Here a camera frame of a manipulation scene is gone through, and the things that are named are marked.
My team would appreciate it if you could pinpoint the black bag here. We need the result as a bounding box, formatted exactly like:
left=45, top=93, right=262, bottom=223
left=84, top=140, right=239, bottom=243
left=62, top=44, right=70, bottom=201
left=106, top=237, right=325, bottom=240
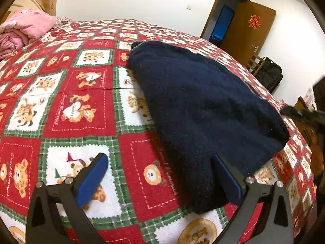
left=256, top=57, right=283, bottom=93

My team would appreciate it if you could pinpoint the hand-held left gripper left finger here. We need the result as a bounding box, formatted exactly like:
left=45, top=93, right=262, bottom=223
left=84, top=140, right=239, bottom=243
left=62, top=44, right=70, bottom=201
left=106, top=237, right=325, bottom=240
left=25, top=153, right=109, bottom=244

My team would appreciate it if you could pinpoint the navy patterned knitted sweater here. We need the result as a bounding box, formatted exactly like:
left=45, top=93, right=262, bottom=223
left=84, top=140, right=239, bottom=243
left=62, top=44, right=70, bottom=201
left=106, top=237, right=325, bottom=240
left=127, top=41, right=290, bottom=215

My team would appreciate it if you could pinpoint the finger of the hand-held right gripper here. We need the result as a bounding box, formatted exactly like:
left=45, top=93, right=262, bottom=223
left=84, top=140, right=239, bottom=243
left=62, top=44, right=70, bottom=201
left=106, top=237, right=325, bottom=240
left=281, top=104, right=325, bottom=129

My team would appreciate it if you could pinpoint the wooden chair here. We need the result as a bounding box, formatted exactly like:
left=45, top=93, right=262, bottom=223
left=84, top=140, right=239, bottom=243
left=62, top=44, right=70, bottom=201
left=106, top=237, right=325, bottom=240
left=246, top=53, right=263, bottom=75

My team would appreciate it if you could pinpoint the red bear printed blanket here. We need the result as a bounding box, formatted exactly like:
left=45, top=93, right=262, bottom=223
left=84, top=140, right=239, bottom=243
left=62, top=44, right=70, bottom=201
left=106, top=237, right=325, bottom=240
left=0, top=18, right=318, bottom=244

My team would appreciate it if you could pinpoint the brown wooden door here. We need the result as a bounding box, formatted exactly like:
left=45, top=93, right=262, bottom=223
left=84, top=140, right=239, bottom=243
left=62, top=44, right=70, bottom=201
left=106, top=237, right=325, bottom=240
left=220, top=1, right=277, bottom=66

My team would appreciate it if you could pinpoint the red paper door ornament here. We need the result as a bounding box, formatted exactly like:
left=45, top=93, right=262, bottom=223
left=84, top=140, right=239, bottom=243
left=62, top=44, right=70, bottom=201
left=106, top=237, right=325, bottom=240
left=248, top=15, right=261, bottom=28

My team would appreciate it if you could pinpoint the cream wooden headboard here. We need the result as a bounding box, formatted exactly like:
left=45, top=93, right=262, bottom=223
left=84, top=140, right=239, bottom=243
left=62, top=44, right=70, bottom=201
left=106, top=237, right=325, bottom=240
left=8, top=0, right=43, bottom=13

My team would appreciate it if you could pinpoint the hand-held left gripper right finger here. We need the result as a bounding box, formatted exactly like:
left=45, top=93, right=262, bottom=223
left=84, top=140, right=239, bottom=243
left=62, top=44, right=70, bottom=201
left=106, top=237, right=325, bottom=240
left=212, top=154, right=295, bottom=244

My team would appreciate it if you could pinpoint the brown door frame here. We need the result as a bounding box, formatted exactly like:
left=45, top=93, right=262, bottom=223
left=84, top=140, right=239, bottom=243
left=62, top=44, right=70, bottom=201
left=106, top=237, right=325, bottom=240
left=200, top=0, right=248, bottom=42

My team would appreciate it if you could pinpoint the pink folded quilt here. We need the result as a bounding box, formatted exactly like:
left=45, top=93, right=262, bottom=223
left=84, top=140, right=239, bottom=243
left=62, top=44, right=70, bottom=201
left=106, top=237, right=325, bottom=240
left=0, top=8, right=56, bottom=59

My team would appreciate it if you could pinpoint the striped cloth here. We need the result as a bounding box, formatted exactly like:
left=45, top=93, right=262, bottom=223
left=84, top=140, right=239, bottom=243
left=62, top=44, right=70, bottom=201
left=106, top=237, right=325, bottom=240
left=53, top=16, right=75, bottom=28

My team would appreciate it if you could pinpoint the white box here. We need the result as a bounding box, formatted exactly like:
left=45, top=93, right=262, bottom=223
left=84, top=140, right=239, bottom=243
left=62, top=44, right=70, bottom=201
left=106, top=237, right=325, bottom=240
left=304, top=88, right=315, bottom=105

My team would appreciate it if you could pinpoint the blue panel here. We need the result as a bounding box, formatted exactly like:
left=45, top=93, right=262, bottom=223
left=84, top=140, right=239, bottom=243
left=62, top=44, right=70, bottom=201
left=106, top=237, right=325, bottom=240
left=212, top=5, right=234, bottom=41

